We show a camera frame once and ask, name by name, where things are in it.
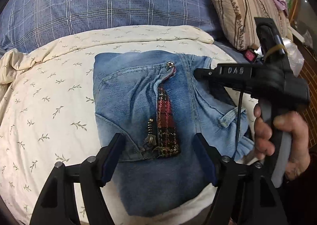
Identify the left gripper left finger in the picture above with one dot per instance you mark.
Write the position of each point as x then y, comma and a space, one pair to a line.
56, 203

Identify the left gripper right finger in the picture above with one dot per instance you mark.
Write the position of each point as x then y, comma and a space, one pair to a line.
245, 193

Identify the blue denim jeans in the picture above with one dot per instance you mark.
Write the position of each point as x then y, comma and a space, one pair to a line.
154, 100

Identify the person right hand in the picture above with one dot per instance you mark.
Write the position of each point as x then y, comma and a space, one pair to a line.
293, 123

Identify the clear plastic bag of items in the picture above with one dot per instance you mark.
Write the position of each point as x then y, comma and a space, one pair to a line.
300, 49

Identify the red label bottle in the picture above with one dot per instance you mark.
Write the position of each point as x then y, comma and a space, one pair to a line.
250, 55

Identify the beige striped floral pillow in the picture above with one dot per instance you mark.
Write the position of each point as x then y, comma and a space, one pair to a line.
237, 19

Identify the cream floral quilt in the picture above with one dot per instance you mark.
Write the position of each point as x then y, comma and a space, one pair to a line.
48, 107

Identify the blue plaid pillow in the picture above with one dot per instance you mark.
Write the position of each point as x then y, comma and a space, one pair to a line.
29, 24

